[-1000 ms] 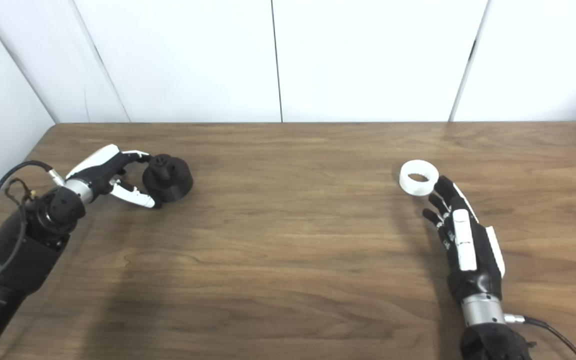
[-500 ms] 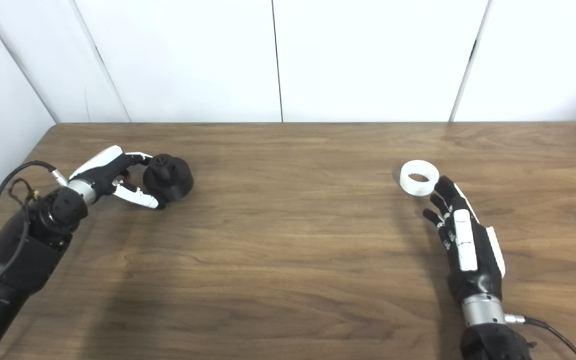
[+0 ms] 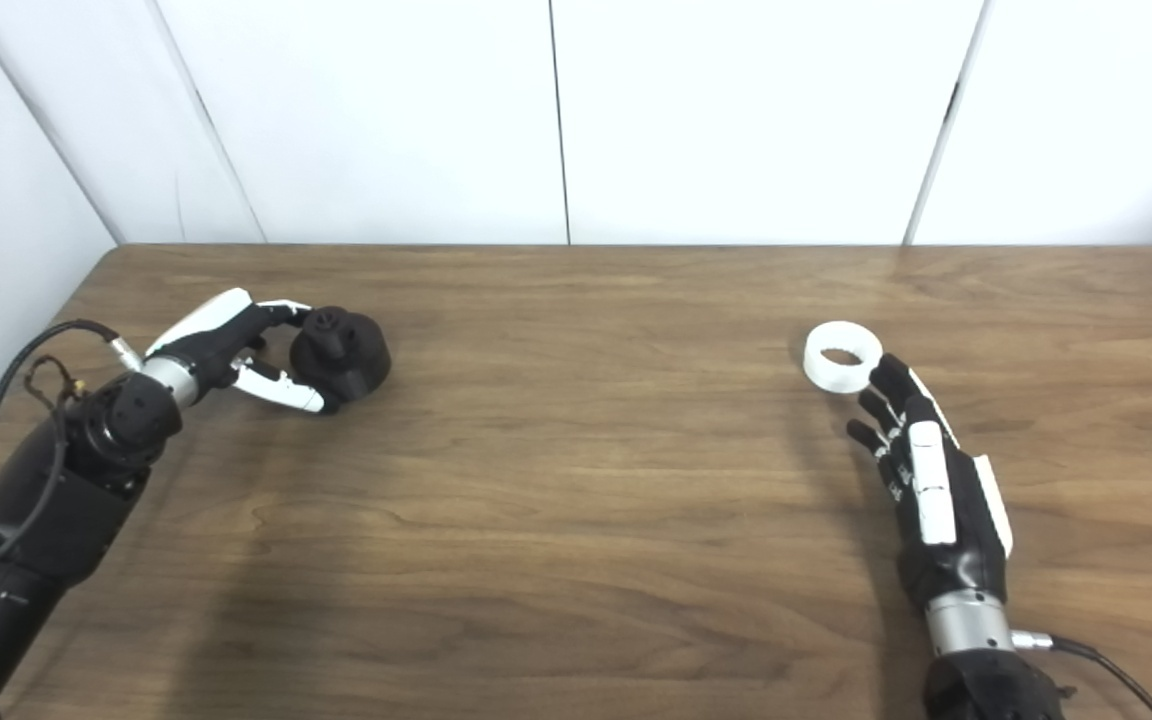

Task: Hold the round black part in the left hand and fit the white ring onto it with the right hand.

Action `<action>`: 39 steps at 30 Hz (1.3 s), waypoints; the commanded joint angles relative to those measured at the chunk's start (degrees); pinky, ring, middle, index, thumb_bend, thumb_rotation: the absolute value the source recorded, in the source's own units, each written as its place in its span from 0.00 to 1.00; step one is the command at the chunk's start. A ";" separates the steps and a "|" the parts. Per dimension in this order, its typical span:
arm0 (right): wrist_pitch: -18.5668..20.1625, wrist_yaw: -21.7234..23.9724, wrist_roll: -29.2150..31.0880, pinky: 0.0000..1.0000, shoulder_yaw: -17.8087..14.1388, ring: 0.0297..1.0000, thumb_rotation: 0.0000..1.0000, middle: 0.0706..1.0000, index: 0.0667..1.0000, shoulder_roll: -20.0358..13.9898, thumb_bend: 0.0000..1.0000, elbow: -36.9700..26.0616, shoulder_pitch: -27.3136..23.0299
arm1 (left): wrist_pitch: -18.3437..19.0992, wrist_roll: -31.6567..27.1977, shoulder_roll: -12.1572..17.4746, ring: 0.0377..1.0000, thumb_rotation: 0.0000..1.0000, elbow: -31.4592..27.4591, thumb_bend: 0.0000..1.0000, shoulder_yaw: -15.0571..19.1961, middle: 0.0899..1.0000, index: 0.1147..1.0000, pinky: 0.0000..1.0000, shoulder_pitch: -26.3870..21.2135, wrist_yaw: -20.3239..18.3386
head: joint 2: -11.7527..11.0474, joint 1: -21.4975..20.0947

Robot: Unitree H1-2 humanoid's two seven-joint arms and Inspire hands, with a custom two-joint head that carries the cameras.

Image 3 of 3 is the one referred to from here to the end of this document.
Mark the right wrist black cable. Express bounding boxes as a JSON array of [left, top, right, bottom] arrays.
[[1011, 629, 1152, 720]]

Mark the white plastic ring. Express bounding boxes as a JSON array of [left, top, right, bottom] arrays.
[[803, 321, 884, 395]]

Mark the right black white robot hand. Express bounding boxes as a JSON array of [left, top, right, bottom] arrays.
[[846, 353, 1014, 613]]

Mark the thin wire with yellow plug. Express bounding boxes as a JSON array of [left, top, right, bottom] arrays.
[[24, 355, 89, 411]]

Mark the round black plastic part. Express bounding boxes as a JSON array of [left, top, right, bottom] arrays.
[[289, 307, 393, 404]]

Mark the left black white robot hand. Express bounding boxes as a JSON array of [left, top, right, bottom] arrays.
[[141, 288, 342, 416]]

